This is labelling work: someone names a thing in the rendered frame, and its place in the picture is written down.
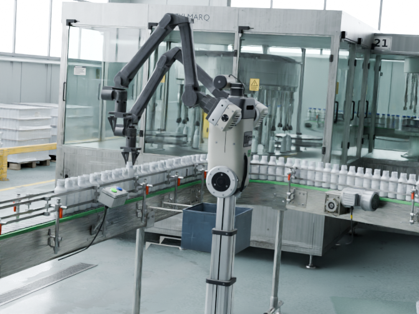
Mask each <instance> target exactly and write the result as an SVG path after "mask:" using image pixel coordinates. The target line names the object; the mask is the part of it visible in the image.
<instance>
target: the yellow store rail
mask: <svg viewBox="0 0 419 314"><path fill-rule="evenodd" d="M56 146H57V143H48V144H41V145H29V146H17V147H10V148H0V181H8V180H9V178H7V156H8V155H13V154H19V153H29V152H35V151H45V150H56V149H57V147H56Z"/></svg>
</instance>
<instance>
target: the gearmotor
mask: <svg viewBox="0 0 419 314"><path fill-rule="evenodd" d="M379 200H380V198H379V195H378V192H376V191H369V190H364V189H359V188H350V187H346V188H344V189H343V190H342V191H334V190H333V191H327V192H325V200H324V213H325V214H331V215H332V217H336V216H340V215H343V214H347V208H348V207H349V208H350V209H351V215H350V218H351V228H352V240H351V242H350V243H346V244H351V243H352V241H353V237H354V235H353V225H352V211H353V210H354V209H360V210H364V211H372V212H374V211H375V210H376V209H377V208H378V205H379Z"/></svg>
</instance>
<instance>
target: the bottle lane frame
mask: <svg viewBox="0 0 419 314"><path fill-rule="evenodd" d="M195 186H196V182H192V183H188V184H184V185H181V186H178V190H177V200H178V202H177V204H184V205H190V197H191V189H193V188H195ZM169 194H171V196H170V198H171V199H174V197H175V188H170V189H166V190H162V191H158V192H156V193H152V194H147V195H146V202H145V209H146V210H147V205H150V206H151V207H160V208H165V209H173V208H172V207H170V206H169V205H168V204H163V207H161V201H164V202H168V201H170V203H174V202H173V201H172V200H170V199H169ZM137 203H139V205H138V208H139V209H142V206H143V196H141V197H136V198H134V199H129V200H127V201H125V203H124V204H123V205H121V206H117V207H113V208H109V210H108V213H107V221H108V226H107V230H108V234H106V237H103V234H102V231H99V233H98V235H97V237H96V238H95V240H94V242H93V243H92V245H95V244H98V243H100V242H103V241H106V240H109V239H112V238H114V237H117V236H120V235H122V234H126V233H128V232H131V231H134V230H136V229H139V228H141V227H145V226H146V224H147V220H146V221H145V223H144V224H142V222H141V219H140V218H138V217H142V213H141V211H140V210H138V209H137ZM137 211H138V217H137V216H136V213H137ZM152 211H154V213H155V219H154V223H155V222H158V221H161V220H164V219H167V218H169V217H172V216H175V215H177V214H181V213H182V212H177V211H176V212H173V211H167V210H162V209H153V208H150V212H152ZM148 213H149V212H146V214H145V217H146V218H147V214H148ZM98 214H100V218H101V217H102V216H103V214H104V207H100V208H98V209H94V210H91V211H87V212H82V213H80V214H76V215H71V216H67V217H63V218H62V219H59V236H60V237H61V240H60V245H59V246H60V251H58V254H54V250H53V247H50V246H49V245H48V240H49V238H51V246H55V242H54V238H52V237H50V236H49V229H50V228H52V231H51V236H55V220H54V221H50V222H46V223H43V224H39V225H35V226H32V227H31V226H30V227H28V228H25V229H21V230H18V231H14V232H10V233H7V234H3V235H0V266H1V274H0V279H1V278H4V277H7V276H10V275H12V274H16V273H18V272H21V271H23V270H26V269H29V268H32V267H35V266H37V265H40V264H43V263H46V262H48V261H51V260H54V259H57V258H59V257H62V256H65V255H67V254H71V253H73V252H76V251H78V250H81V249H84V248H86V247H88V246H89V245H90V243H91V242H92V241H93V239H94V237H95V236H96V234H95V235H91V228H92V225H95V224H96V223H97V222H98V220H97V215H98ZM92 245H91V246H92Z"/></svg>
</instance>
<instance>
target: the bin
mask: <svg viewBox="0 0 419 314"><path fill-rule="evenodd" d="M163 204H172V205H178V206H188V207H187V208H185V209H183V210H182V211H181V210H175V209H165V208H160V207H151V206H150V205H147V212H150V208H153V209H162V210H167V211H177V212H182V213H183V220H182V230H181V239H178V240H181V247H179V248H181V249H189V250H197V251H202V252H210V253H211V247H212V237H213V234H212V233H211V230H212V229H213V228H215V227H216V210H217V204H212V203H206V202H202V203H199V204H196V205H194V206H190V205H184V204H175V203H170V202H164V201H161V207H163ZM252 212H253V209H252V208H246V207H237V206H235V216H234V228H235V229H237V230H238V232H237V234H236V243H235V252H234V254H237V253H238V252H240V251H242V250H244V249H245V248H247V247H249V246H250V238H251V221H252ZM164 238H169V239H177V238H172V237H164V236H160V243H159V244H157V243H152V242H146V247H145V250H147V248H148V247H149V245H150V244H157V245H165V246H170V247H178V246H174V245H166V244H161V242H162V241H163V239H164Z"/></svg>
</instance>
